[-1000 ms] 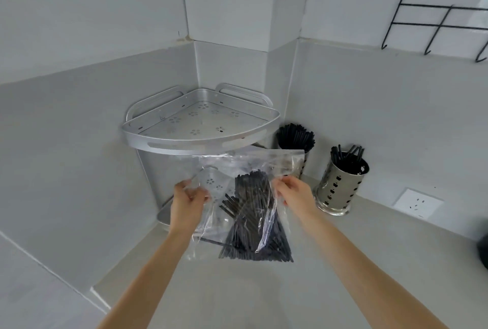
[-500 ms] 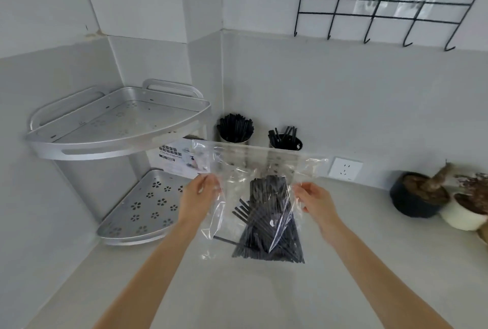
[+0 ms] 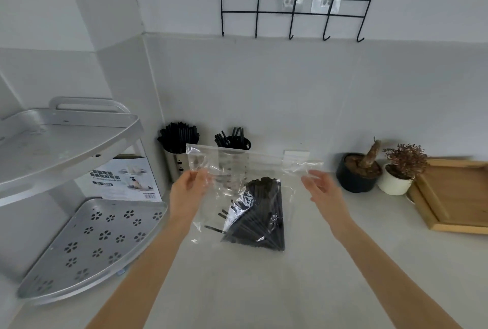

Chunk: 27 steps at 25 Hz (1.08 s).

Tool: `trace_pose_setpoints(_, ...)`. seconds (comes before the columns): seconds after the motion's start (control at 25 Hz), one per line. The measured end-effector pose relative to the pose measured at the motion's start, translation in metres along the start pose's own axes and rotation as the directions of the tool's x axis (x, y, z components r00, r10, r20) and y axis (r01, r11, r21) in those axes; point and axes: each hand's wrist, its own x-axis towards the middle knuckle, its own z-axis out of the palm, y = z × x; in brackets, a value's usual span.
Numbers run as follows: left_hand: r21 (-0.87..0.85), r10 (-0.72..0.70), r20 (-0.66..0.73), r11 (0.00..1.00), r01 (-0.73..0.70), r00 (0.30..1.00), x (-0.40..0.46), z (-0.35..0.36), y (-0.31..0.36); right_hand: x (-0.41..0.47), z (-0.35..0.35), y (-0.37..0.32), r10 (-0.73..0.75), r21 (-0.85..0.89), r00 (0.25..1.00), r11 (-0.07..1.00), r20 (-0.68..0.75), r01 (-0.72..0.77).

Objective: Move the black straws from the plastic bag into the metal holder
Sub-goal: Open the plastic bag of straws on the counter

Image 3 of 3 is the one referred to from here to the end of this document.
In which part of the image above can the person's left hand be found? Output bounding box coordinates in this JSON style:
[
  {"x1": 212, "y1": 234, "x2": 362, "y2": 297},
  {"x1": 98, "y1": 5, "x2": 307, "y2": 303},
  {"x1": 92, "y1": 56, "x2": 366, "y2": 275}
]
[{"x1": 169, "y1": 169, "x2": 211, "y2": 227}]

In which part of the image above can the person's right hand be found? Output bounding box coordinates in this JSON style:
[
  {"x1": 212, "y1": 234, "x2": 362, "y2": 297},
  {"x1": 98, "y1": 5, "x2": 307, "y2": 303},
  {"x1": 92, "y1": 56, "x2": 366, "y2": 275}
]
[{"x1": 301, "y1": 170, "x2": 346, "y2": 226}]

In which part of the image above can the clear plastic zip bag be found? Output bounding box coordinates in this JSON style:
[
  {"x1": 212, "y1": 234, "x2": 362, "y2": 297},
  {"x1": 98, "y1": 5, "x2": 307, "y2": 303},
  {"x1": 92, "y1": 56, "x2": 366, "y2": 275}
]
[{"x1": 186, "y1": 144, "x2": 325, "y2": 253}]

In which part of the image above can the person's left forearm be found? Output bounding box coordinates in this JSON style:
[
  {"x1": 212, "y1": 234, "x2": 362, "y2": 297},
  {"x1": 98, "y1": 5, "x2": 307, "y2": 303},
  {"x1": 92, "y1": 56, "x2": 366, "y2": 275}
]
[{"x1": 85, "y1": 219, "x2": 197, "y2": 329}]

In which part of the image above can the person's right forearm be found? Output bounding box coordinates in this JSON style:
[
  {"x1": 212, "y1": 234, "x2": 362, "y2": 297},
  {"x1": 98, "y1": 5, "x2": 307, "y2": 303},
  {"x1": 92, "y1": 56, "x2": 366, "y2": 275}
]
[{"x1": 329, "y1": 212, "x2": 464, "y2": 329}]

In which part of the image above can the steel utensil holder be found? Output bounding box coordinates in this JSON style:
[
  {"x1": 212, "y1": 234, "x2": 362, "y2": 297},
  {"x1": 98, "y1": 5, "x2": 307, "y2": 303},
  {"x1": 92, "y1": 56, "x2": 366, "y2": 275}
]
[{"x1": 164, "y1": 146, "x2": 192, "y2": 183}]

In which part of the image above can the black-rimmed utensil holder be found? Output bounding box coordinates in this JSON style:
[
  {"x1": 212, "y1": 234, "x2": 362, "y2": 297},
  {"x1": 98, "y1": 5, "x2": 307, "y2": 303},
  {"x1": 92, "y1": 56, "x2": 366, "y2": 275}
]
[{"x1": 217, "y1": 137, "x2": 252, "y2": 197}]

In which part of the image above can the stump plant in black pot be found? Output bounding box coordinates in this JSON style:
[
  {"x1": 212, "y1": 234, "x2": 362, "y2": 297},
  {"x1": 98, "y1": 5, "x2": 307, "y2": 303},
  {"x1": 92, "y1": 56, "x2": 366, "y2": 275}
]
[{"x1": 336, "y1": 136, "x2": 383, "y2": 193}]

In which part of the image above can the full bunch of black sticks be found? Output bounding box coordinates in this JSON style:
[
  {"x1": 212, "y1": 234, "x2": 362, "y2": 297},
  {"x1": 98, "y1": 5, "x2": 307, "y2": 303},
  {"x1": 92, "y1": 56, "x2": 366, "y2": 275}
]
[{"x1": 157, "y1": 122, "x2": 200, "y2": 154}]

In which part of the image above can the sparse bunch of black sticks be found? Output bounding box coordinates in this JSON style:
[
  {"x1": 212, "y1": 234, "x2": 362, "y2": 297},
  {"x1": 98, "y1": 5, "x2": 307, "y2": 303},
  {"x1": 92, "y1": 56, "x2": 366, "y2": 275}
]
[{"x1": 214, "y1": 127, "x2": 247, "y2": 149}]

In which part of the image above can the bundle of black bagged sticks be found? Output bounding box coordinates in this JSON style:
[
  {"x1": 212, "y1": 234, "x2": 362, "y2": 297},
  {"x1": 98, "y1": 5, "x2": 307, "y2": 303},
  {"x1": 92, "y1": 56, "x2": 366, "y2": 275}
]
[{"x1": 205, "y1": 176, "x2": 286, "y2": 252}]

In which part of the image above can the printed cardboard box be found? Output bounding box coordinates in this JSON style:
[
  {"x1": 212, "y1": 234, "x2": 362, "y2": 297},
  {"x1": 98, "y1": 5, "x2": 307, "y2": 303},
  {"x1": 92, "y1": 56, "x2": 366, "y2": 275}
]
[{"x1": 87, "y1": 154, "x2": 162, "y2": 201}]

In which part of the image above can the reddish plant in white pot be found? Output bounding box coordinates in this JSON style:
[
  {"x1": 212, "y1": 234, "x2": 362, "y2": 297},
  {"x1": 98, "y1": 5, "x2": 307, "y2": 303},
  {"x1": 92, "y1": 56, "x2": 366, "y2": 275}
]
[{"x1": 377, "y1": 144, "x2": 428, "y2": 196}]

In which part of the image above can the silver two-tier corner shelf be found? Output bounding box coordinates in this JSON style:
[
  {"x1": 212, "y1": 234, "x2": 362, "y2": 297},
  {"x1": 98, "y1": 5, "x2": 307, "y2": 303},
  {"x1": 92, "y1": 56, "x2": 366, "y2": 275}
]
[{"x1": 0, "y1": 97, "x2": 168, "y2": 306}]

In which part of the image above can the wooden tray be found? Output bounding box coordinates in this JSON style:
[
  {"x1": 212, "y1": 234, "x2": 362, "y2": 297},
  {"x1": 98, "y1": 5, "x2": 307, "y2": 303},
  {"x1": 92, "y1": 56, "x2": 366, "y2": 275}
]
[{"x1": 406, "y1": 157, "x2": 488, "y2": 235}]

